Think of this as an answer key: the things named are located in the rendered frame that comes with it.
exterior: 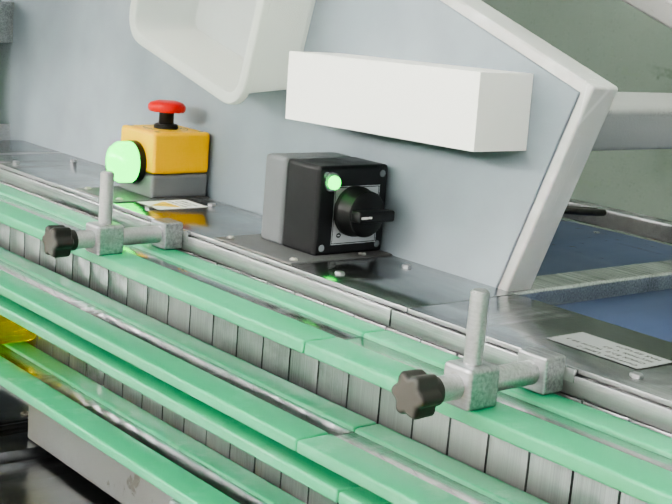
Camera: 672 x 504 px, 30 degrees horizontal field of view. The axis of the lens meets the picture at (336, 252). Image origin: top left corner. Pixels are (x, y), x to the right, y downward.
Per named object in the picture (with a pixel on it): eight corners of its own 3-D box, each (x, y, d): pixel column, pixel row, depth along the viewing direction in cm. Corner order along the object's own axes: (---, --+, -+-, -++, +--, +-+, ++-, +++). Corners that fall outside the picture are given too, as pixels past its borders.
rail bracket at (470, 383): (529, 378, 85) (381, 407, 76) (541, 272, 83) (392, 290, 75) (575, 395, 82) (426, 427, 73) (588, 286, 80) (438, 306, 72)
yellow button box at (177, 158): (175, 186, 141) (117, 188, 136) (179, 119, 139) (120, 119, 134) (210, 196, 135) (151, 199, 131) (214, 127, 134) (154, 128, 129)
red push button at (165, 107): (139, 129, 134) (141, 98, 134) (171, 129, 137) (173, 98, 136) (159, 134, 131) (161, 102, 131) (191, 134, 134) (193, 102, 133)
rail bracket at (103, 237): (167, 242, 119) (37, 252, 111) (171, 165, 118) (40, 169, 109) (190, 251, 116) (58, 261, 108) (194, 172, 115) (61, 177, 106)
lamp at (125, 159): (123, 179, 135) (99, 180, 133) (125, 137, 134) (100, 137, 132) (145, 186, 131) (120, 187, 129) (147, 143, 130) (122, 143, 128)
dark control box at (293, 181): (330, 233, 120) (259, 239, 115) (337, 151, 118) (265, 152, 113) (387, 251, 114) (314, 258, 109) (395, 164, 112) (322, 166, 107)
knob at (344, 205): (369, 234, 112) (395, 241, 110) (330, 237, 109) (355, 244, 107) (374, 184, 111) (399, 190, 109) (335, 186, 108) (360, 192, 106)
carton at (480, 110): (340, 53, 117) (289, 50, 113) (533, 73, 99) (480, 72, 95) (335, 118, 118) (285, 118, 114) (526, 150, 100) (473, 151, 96)
